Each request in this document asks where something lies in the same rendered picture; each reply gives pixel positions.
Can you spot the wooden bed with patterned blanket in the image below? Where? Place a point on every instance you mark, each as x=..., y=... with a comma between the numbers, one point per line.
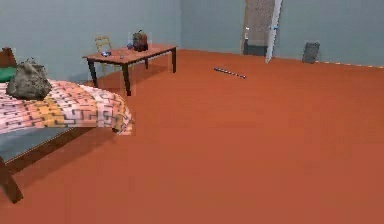
x=71, y=106

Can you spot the small blue bowl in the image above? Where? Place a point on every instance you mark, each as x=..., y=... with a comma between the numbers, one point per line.
x=106, y=53

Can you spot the grey bin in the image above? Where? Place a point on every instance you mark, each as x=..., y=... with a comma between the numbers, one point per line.
x=311, y=52

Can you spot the dark brown backpack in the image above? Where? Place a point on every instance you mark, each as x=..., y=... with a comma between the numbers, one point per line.
x=140, y=41

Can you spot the pale wooden chair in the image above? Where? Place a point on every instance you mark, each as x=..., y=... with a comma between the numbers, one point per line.
x=103, y=43

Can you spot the small blue round object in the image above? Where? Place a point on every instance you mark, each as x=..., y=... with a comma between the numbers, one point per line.
x=129, y=46

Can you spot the brown wooden table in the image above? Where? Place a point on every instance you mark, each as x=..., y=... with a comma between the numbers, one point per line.
x=130, y=55

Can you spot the long thin dark bat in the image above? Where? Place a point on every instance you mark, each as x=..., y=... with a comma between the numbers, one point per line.
x=230, y=72

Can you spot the white room door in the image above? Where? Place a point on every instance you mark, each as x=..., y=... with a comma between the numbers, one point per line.
x=274, y=30

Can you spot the green pillow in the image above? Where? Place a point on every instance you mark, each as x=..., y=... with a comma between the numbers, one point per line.
x=6, y=74

